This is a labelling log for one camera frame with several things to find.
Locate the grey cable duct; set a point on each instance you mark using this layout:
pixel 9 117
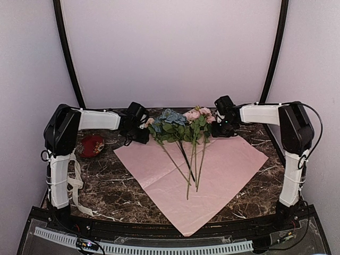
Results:
pixel 128 245

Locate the pink fake flower stem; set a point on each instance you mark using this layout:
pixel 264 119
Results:
pixel 192 117
pixel 206 117

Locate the white fake flower stem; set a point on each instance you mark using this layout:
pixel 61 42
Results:
pixel 157 137

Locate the black front rail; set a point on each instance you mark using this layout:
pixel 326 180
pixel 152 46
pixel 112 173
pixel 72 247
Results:
pixel 102 226

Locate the green fake leaf stem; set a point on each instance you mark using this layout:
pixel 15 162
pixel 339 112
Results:
pixel 190 173

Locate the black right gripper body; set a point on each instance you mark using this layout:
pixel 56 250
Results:
pixel 224 129

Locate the white printed ribbon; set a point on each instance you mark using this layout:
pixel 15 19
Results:
pixel 77 184

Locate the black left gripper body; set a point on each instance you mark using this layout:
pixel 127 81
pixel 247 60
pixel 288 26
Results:
pixel 135 135

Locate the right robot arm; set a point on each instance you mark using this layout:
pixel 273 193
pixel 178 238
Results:
pixel 296 133

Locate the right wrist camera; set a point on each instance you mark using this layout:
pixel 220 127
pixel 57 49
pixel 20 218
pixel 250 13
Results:
pixel 225 107

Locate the blue fake flower stem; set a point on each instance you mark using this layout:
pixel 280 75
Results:
pixel 172 127

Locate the purple and pink wrapping paper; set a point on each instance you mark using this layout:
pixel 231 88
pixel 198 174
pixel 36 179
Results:
pixel 191 190

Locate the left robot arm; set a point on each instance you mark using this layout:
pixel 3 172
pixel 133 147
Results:
pixel 61 133

